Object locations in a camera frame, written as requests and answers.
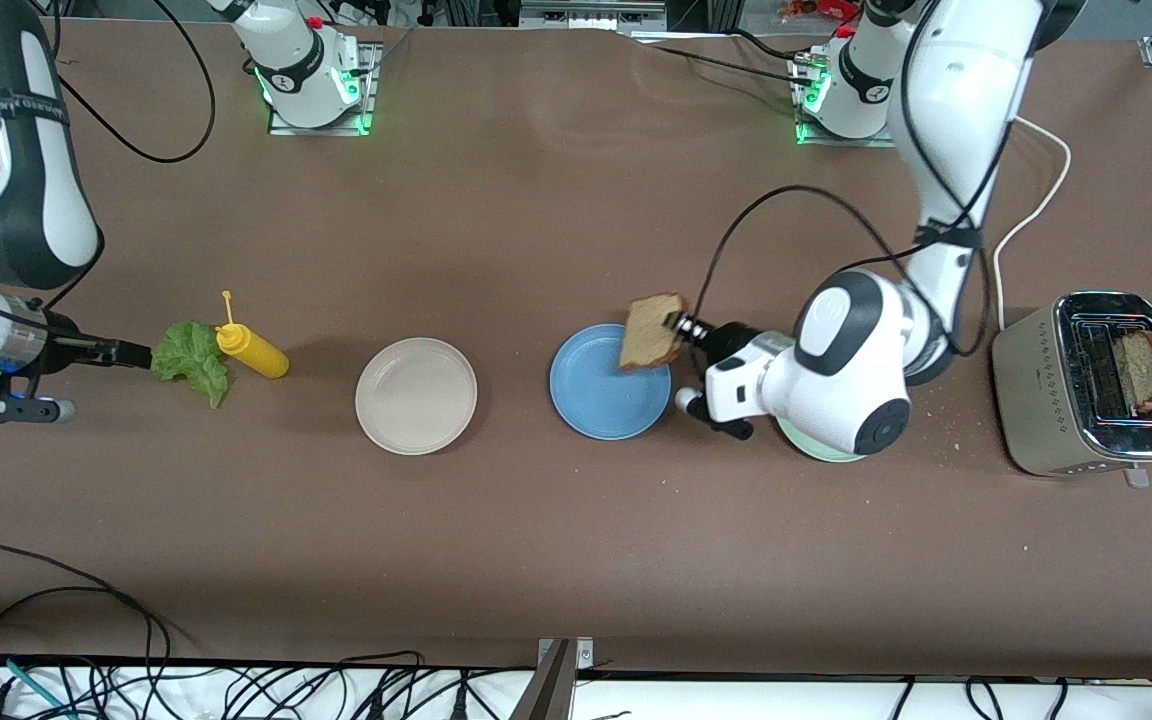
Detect brown bread slice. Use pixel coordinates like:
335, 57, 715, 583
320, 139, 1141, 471
619, 293, 690, 373
1111, 330, 1152, 414

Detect green lettuce leaf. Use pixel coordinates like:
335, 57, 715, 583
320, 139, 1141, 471
150, 320, 232, 410

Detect yellow mustard squeeze bottle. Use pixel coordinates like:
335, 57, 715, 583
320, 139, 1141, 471
215, 291, 290, 380

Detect blue round plate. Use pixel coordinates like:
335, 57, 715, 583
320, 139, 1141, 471
549, 323, 673, 441

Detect mint green round plate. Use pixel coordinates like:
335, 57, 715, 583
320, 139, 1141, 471
774, 405, 872, 464

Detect beige round plate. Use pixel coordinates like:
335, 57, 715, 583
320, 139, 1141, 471
355, 338, 479, 457

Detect beige chrome toaster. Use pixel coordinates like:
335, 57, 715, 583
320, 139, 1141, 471
991, 291, 1152, 490

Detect grey power strip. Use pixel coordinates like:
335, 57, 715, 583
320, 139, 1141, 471
519, 0, 669, 31

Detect red orange object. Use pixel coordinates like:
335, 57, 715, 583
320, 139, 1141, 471
779, 0, 862, 23

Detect dark grey metal bar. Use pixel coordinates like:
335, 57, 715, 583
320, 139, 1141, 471
508, 640, 577, 720

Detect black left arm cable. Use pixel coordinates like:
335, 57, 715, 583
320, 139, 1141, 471
694, 0, 997, 361

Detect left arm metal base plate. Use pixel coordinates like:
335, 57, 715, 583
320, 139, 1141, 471
791, 50, 902, 149

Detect black base supply cables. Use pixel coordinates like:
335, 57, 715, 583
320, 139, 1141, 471
631, 28, 822, 91

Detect white toaster power cable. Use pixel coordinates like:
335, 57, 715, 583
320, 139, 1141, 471
994, 115, 1074, 333

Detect small metal bracket plate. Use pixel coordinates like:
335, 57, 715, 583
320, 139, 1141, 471
536, 637, 595, 673

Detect teal cable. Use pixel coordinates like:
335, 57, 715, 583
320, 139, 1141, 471
0, 650, 72, 720

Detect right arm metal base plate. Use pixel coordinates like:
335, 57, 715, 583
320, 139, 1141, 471
268, 42, 382, 138

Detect black cable tangle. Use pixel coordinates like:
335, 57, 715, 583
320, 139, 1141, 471
86, 652, 537, 720

